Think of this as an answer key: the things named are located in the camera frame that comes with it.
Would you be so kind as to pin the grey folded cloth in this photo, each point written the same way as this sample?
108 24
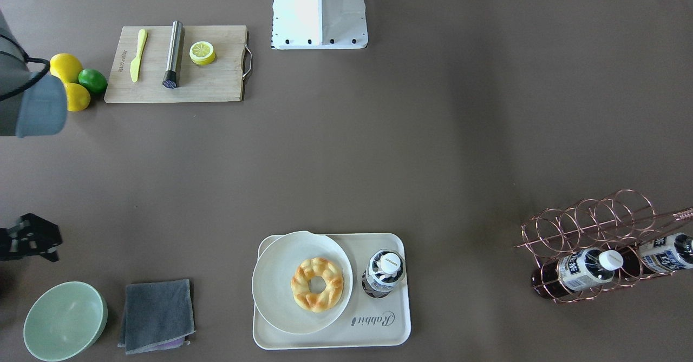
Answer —
156 316

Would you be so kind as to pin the tea bottle white cap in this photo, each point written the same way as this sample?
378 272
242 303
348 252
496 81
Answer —
384 271

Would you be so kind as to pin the tea bottle back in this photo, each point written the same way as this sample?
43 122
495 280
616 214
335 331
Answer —
664 255

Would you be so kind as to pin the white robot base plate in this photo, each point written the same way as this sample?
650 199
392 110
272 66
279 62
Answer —
350 33

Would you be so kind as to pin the yellow lemon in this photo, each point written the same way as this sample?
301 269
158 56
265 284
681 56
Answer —
78 97
66 67

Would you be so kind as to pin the mint green bowl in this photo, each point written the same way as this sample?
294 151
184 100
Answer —
64 321

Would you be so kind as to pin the cream rectangular serving tray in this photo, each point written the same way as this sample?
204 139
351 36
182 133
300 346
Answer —
366 321

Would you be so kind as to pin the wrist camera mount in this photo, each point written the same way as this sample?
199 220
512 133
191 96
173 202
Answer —
32 235

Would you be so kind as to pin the tea bottle front rack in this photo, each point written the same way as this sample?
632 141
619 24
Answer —
585 269

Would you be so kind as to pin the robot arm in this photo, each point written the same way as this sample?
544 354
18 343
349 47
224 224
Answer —
33 102

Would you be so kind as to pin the yellow lemon upper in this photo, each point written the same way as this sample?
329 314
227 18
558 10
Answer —
66 67

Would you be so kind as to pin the steel muddler black tip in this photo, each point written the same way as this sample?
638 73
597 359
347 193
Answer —
171 74

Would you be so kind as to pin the copper wire bottle rack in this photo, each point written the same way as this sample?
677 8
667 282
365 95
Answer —
619 220

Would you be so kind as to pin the wooden cutting board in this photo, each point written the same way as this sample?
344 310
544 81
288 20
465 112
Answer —
220 81

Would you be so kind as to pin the yellow plastic knife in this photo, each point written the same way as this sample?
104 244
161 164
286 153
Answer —
134 67

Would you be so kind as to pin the yellow lemon lower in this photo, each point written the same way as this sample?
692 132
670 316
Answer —
78 97

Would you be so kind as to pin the round cream plate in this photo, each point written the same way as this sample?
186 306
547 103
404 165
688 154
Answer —
274 270

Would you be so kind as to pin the braided ring donut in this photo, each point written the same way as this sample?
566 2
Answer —
317 285

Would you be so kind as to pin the half lemon slice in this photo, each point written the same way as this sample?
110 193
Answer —
202 53

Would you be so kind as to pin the green lime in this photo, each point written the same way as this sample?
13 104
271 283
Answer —
94 81

